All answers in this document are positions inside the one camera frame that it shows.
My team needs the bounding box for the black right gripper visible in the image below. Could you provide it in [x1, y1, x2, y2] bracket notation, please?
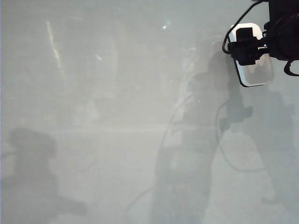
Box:
[227, 27, 270, 67]

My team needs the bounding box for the white whiteboard eraser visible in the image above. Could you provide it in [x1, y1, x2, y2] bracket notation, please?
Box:
[228, 22, 274, 88]

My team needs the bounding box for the white glossy whiteboard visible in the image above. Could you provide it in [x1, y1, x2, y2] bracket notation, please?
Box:
[0, 0, 299, 224]

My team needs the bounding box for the thin black cable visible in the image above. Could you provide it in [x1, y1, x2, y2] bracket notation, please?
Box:
[221, 0, 270, 56]

